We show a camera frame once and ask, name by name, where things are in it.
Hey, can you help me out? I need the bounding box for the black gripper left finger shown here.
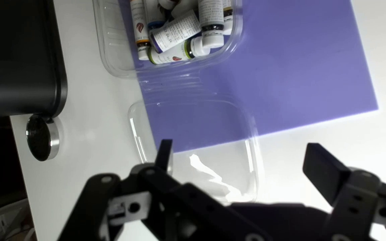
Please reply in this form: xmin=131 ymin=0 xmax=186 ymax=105
xmin=58 ymin=138 xmax=271 ymax=241

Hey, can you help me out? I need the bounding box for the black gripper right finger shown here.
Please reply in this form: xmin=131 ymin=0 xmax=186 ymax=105
xmin=302 ymin=142 xmax=386 ymax=241

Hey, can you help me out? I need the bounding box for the clear plastic lid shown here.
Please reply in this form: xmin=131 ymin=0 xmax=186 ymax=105
xmin=127 ymin=97 xmax=263 ymax=207

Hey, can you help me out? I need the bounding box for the clear plastic container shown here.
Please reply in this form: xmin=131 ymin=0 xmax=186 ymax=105
xmin=92 ymin=0 xmax=245 ymax=80

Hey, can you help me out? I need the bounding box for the purple mat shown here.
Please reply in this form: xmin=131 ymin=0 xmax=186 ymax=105
xmin=119 ymin=0 xmax=380 ymax=155

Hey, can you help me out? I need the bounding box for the round metal disc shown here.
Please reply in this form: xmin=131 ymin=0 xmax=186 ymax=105
xmin=25 ymin=113 xmax=62 ymax=162

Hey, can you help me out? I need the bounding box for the black coffee machine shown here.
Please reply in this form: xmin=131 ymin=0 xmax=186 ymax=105
xmin=0 ymin=0 xmax=70 ymax=123

